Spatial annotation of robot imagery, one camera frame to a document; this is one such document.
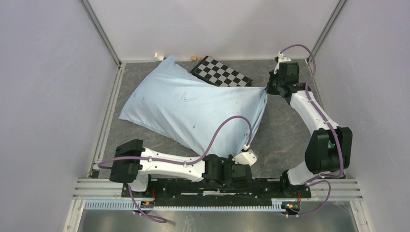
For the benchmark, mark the wooden toy pieces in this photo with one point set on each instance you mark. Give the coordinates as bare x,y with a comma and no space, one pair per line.
196,58

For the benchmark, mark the black white checkerboard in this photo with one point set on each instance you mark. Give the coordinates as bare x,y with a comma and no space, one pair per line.
218,74

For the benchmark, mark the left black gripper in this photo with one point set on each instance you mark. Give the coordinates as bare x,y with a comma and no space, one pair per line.
229,161

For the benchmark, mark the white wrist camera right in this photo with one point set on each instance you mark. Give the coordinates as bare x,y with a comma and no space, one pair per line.
280,58

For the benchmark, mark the white slotted cable duct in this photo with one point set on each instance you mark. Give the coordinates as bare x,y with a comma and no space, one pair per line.
274,206

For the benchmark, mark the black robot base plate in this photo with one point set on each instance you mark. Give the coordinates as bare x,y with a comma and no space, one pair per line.
183,192

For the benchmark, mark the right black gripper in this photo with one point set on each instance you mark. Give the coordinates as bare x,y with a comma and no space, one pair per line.
270,89

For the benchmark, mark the light blue pillowcase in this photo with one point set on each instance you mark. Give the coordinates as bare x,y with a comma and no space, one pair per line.
202,117

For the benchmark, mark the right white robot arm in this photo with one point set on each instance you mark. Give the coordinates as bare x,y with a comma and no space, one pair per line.
329,149

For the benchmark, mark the aluminium rail frame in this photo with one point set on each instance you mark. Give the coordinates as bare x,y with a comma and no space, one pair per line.
97,189

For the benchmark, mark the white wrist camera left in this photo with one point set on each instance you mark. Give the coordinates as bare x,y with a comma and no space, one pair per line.
245,157

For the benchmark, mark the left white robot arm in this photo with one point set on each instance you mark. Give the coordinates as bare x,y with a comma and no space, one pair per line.
133,164

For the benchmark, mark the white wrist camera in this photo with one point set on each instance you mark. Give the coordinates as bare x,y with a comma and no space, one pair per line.
245,157
280,58

